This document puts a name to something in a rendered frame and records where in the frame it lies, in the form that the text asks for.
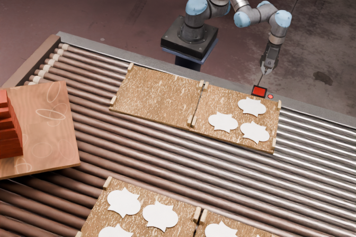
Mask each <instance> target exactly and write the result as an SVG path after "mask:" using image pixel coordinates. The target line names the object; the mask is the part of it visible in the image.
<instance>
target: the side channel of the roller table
mask: <svg viewBox="0 0 356 237"><path fill-rule="evenodd" d="M60 43H61V37H60V36H57V35H54V34H51V35H50V36H49V37H48V38H47V39H46V40H45V41H44V42H43V44H42V45H41V46H40V47H38V48H37V49H36V51H35V52H34V53H33V54H32V55H31V56H30V57H29V58H28V59H27V60H26V61H25V62H24V64H23V65H22V66H21V67H20V68H19V69H18V70H17V71H16V72H15V73H14V74H13V75H12V76H11V77H10V78H9V79H8V80H7V81H6V82H5V83H4V85H3V86H2V87H1V88H9V87H17V86H24V83H25V82H26V81H29V78H30V76H31V75H34V72H35V71H36V70H37V69H38V70H39V67H40V65H41V64H44V62H45V60H46V59H47V58H48V59H49V56H50V54H51V53H54V50H55V49H56V48H58V46H59V44H60ZM1 88H0V89H1Z"/></svg>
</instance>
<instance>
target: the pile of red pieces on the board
mask: <svg viewBox="0 0 356 237"><path fill-rule="evenodd" d="M22 155H23V142H22V131H21V127H20V125H19V121H18V120H17V117H16V113H15V112H14V108H13V106H12V104H11V101H10V98H9V97H8V96H7V91H6V89H5V90H0V159H4V158H10V157H16V156H22Z"/></svg>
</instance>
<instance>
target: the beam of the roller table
mask: <svg viewBox="0 0 356 237"><path fill-rule="evenodd" d="M56 35H57V36H60V37H61V43H63V44H68V45H70V46H72V47H76V48H79V49H83V50H86V51H89V52H93V53H97V54H100V55H103V56H106V57H109V58H113V59H117V60H120V61H123V62H127V63H133V64H134V65H136V66H140V67H143V68H147V69H151V70H155V71H159V72H163V73H167V74H171V75H175V76H180V77H184V78H188V79H193V80H197V81H200V80H201V79H202V80H204V81H203V82H204V84H203V85H205V83H206V82H209V85H214V86H217V87H221V88H225V89H230V90H233V91H236V92H240V93H244V94H248V95H251V92H252V89H253V88H252V87H250V86H246V85H242V84H239V83H236V82H233V81H229V80H226V79H222V78H219V77H215V76H212V75H208V74H205V73H202V72H198V71H195V70H192V69H188V68H184V67H181V66H177V65H174V64H171V63H168V62H164V61H161V60H157V59H154V58H150V57H147V56H143V55H140V54H137V53H133V52H130V51H127V50H123V49H119V48H116V47H112V46H110V45H106V44H103V43H99V42H95V41H92V40H89V39H85V38H81V37H78V36H75V35H72V34H68V33H65V32H61V31H59V32H58V33H57V34H56ZM268 95H272V96H273V98H272V99H270V98H268ZM265 99H268V100H271V101H275V102H278V101H281V108H282V109H284V110H288V111H292V112H295V113H298V114H302V115H306V116H309V117H312V118H315V119H318V120H322V121H325V122H329V123H332V124H336V125H339V126H342V127H346V128H348V129H352V130H356V117H353V116H349V115H345V114H342V113H339V112H335V111H331V110H328V109H325V108H322V107H318V106H315V105H311V104H308V103H304V102H301V101H297V100H295V99H291V98H287V97H284V96H280V95H277V94H274V93H270V92H266V96H265Z"/></svg>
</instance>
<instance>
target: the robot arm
mask: <svg viewBox="0 0 356 237"><path fill-rule="evenodd" d="M230 3H231V4H232V6H233V8H234V10H235V12H236V13H235V15H234V21H235V24H236V26H237V27H239V28H243V27H248V26H250V25H254V24H258V23H262V22H268V23H269V24H270V25H271V26H272V28H271V32H270V33H269V39H268V43H267V45H266V48H265V52H264V53H263V54H264V55H261V58H260V66H261V70H262V73H263V74H264V75H267V74H269V73H270V72H271V71H273V70H274V69H275V68H276V67H277V65H278V61H279V60H278V57H279V56H278V55H279V52H280V48H281V46H282V44H283V42H284V40H285V37H286V34H287V31H288V28H289V25H290V23H291V18H292V16H291V14H290V13H289V12H287V11H285V10H277V9H276V8H275V7H274V6H273V5H272V4H271V3H269V2H268V1H262V3H259V5H258V6H257V8H251V6H250V4H249V2H248V0H189V1H188V2H187V4H186V8H185V20H184V24H183V25H182V27H181V30H180V35H181V37H182V38H183V39H185V40H187V41H191V42H197V41H201V40H202V39H203V38H204V37H205V29H204V21H205V20H208V19H212V18H215V17H220V16H224V15H226V14H228V12H229V11H230ZM268 44H270V45H268ZM266 68H267V71H266V72H265V70H266Z"/></svg>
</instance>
